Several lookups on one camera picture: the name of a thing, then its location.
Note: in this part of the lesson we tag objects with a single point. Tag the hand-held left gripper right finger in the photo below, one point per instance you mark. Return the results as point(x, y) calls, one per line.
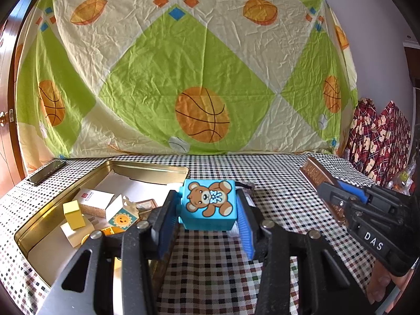
point(246, 234)

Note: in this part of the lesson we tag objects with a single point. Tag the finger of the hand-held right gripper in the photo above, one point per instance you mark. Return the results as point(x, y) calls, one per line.
point(352, 192)
point(331, 195)

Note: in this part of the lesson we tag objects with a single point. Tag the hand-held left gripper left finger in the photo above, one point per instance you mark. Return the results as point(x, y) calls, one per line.
point(164, 234)

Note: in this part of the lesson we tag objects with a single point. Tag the copper pink ribbed box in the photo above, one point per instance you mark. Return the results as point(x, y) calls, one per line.
point(316, 172)

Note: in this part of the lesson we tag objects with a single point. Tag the blue teddy bear block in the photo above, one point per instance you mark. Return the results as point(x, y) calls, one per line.
point(208, 203)

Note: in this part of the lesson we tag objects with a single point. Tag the white box with red seal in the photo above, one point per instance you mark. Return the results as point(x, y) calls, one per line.
point(95, 200)

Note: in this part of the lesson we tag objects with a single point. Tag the gold metal tin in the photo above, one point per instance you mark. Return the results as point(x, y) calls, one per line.
point(42, 216)

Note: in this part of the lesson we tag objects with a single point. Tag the person's right hand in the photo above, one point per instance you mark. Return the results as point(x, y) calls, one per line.
point(382, 282)

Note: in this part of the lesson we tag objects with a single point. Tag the small brown framed picture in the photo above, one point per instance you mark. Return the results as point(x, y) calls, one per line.
point(146, 207)

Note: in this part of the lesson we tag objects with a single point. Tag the white sun print box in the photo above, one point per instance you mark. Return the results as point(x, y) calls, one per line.
point(121, 215)

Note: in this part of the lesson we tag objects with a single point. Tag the colourful toy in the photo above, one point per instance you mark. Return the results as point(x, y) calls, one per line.
point(404, 178)

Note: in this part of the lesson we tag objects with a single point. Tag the orange block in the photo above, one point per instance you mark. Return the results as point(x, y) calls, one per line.
point(111, 231)

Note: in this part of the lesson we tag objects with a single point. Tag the checked tablecloth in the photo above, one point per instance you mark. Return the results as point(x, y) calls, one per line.
point(279, 183)

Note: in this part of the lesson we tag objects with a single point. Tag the small white block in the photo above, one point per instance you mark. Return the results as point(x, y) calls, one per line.
point(73, 236)

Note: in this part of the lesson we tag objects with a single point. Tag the yellow block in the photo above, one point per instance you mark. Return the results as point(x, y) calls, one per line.
point(74, 215)

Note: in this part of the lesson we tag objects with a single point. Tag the dark wooden door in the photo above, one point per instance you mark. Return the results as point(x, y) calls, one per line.
point(412, 85)

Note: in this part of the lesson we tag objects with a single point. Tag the black smartphone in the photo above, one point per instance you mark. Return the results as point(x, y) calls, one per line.
point(46, 172)

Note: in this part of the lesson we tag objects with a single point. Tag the basketball print bed sheet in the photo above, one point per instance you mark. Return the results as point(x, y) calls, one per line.
point(183, 55)

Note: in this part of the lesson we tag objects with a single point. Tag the wooden door with knob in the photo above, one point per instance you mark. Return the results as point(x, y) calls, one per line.
point(10, 55)

